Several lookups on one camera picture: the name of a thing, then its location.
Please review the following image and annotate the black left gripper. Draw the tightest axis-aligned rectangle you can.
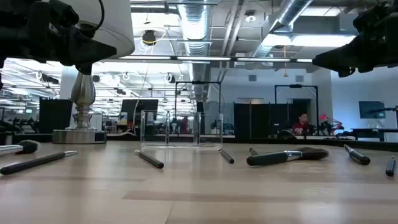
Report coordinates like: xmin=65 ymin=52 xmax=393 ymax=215
xmin=26 ymin=0 xmax=118 ymax=76

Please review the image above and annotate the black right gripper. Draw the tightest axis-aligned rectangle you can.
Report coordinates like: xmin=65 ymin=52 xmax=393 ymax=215
xmin=312 ymin=0 xmax=398 ymax=78

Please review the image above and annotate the thick black makeup brush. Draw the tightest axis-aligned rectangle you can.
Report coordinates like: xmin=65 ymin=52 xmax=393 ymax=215
xmin=343 ymin=144 xmax=371 ymax=166

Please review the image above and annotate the long thin black makeup brush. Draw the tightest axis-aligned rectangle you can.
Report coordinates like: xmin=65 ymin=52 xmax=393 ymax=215
xmin=0 ymin=150 xmax=80 ymax=175

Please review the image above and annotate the large black makeup brush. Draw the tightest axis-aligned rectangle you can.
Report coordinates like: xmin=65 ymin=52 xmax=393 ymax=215
xmin=246 ymin=146 xmax=330 ymax=167

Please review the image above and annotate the table lamp white shade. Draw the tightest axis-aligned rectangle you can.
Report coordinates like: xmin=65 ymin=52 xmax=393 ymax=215
xmin=52 ymin=0 xmax=136 ymax=145

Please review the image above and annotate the red machine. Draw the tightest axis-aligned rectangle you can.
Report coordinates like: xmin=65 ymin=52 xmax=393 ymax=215
xmin=318 ymin=113 xmax=345 ymax=133

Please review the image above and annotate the black board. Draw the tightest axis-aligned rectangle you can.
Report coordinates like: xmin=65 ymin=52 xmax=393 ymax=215
xmin=39 ymin=98 xmax=73 ymax=134

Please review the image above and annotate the dark table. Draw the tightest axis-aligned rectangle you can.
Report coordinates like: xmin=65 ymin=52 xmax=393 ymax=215
xmin=351 ymin=127 xmax=398 ymax=141

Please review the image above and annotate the black monitor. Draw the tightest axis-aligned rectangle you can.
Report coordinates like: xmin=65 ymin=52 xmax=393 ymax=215
xmin=120 ymin=98 xmax=159 ymax=125

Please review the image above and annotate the person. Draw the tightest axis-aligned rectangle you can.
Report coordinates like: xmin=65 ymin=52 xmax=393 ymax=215
xmin=292 ymin=112 xmax=313 ymax=136
xmin=179 ymin=116 xmax=190 ymax=134

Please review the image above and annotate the black partition panel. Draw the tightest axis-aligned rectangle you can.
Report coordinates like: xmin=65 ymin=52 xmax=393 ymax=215
xmin=233 ymin=98 xmax=312 ymax=139

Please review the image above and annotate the clear acrylic organizer container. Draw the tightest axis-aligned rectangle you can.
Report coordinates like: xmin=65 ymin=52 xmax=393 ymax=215
xmin=140 ymin=110 xmax=224 ymax=149

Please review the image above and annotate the ceiling light strip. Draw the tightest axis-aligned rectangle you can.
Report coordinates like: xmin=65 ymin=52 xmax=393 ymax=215
xmin=119 ymin=55 xmax=313 ymax=63

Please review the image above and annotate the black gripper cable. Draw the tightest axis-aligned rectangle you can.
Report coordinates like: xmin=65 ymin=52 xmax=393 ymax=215
xmin=88 ymin=0 xmax=106 ymax=32

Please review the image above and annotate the wall-mounted dark screen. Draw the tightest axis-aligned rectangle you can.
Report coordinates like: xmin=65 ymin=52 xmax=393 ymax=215
xmin=358 ymin=100 xmax=386 ymax=119

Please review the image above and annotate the black stand frame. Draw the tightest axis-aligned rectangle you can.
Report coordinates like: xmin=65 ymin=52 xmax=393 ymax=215
xmin=274 ymin=83 xmax=319 ymax=125

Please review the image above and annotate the ceiling cable spool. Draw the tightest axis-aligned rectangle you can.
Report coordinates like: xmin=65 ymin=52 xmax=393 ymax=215
xmin=142 ymin=29 xmax=157 ymax=47

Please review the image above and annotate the silver ventilation duct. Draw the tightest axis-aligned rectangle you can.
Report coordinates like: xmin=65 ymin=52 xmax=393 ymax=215
xmin=251 ymin=0 xmax=315 ymax=58
xmin=177 ymin=0 xmax=212 ymax=57

